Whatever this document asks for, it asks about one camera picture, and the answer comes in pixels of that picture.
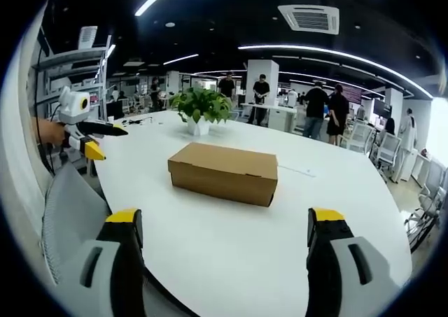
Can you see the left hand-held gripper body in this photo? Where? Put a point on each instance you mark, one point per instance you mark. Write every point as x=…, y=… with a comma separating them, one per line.
x=71, y=112

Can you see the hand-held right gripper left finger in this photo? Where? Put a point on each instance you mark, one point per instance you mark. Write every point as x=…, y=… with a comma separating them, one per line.
x=105, y=261

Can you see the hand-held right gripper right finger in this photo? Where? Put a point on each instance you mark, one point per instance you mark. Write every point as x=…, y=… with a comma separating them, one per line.
x=341, y=261

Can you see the brown cardboard shoe box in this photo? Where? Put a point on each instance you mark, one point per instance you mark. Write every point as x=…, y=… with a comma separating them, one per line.
x=224, y=173

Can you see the person's left hand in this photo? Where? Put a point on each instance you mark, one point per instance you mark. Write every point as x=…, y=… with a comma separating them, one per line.
x=49, y=132

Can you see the grey metal shelf rack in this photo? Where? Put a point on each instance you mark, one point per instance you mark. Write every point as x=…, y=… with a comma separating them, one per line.
x=73, y=82

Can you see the grey mesh office chair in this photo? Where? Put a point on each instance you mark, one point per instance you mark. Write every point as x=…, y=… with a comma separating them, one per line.
x=71, y=222

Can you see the white plant pot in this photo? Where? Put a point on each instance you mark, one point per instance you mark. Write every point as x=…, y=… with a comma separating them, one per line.
x=198, y=126

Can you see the white mesh office chair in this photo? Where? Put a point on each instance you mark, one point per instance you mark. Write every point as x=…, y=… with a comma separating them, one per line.
x=386, y=152
x=360, y=136
x=425, y=205

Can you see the green potted plant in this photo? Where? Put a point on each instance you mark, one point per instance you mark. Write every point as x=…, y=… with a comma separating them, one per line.
x=203, y=105

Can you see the white standing desk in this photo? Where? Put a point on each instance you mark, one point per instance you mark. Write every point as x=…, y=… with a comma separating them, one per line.
x=271, y=112

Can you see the white square pillar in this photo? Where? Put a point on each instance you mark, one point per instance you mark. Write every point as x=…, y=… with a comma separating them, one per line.
x=263, y=82

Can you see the ceiling air conditioner vent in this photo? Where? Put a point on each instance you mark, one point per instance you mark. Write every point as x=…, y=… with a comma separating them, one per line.
x=309, y=18

